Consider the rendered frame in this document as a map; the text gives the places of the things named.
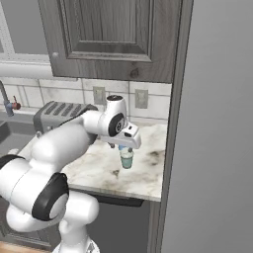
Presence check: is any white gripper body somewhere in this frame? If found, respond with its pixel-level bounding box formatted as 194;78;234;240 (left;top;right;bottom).
99;128;142;150

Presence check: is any green drink cup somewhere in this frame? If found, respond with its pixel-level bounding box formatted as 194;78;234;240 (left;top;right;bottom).
120;148;134;170

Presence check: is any grey toaster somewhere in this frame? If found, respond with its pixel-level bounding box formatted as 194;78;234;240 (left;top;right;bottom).
33;100;99;135

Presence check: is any dark dishwasher front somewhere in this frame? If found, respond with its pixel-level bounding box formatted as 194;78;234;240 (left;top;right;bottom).
86;192;151;253

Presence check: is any grey fridge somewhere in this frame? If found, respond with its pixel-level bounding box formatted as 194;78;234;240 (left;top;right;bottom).
153;0;253;253

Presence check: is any steel sink basin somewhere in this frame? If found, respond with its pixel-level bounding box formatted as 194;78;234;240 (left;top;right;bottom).
0;111;40;158

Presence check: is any grey wooden cupboard door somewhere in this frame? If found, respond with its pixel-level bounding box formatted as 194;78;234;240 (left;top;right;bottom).
38;0;183;84

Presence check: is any grey sink tap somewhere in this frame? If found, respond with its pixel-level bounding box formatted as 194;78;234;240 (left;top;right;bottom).
0;80;22;118

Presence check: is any white framed window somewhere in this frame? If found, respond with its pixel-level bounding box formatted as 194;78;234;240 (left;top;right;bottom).
0;0;50;64

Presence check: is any grey wall socket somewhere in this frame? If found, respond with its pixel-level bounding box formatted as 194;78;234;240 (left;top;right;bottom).
134;88;149;110
93;86;107;106

